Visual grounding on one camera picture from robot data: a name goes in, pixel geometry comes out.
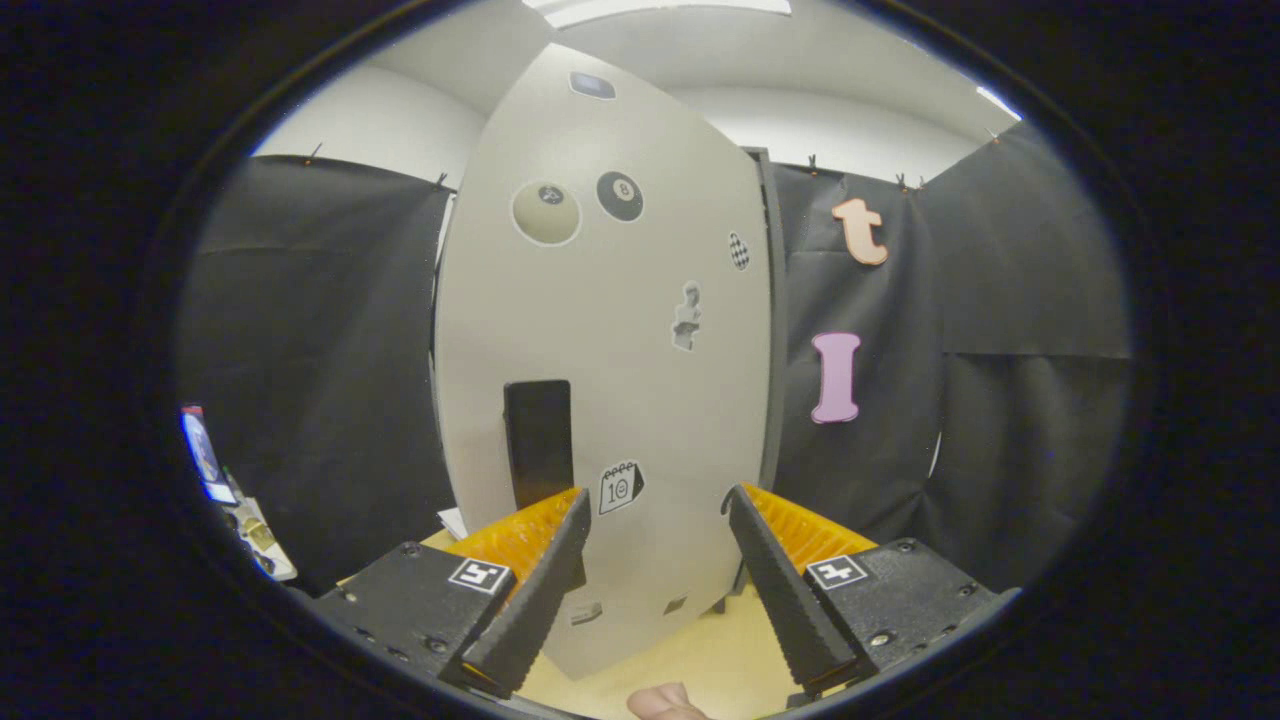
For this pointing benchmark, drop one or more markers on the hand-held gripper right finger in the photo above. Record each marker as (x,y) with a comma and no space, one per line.
(785,600)

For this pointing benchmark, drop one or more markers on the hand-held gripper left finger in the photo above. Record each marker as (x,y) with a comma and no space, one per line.
(540,600)

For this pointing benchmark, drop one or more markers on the light grey shoe cabinet door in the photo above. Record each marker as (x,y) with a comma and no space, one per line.
(620,400)

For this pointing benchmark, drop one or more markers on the brass coloured object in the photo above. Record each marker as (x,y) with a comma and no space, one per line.
(257,535)

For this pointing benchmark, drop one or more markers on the black backdrop cloth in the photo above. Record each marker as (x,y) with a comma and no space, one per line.
(320,350)

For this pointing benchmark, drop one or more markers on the colourful printed poster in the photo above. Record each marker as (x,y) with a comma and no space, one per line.
(205,455)

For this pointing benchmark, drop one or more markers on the long ceiling light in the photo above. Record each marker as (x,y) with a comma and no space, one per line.
(660,10)

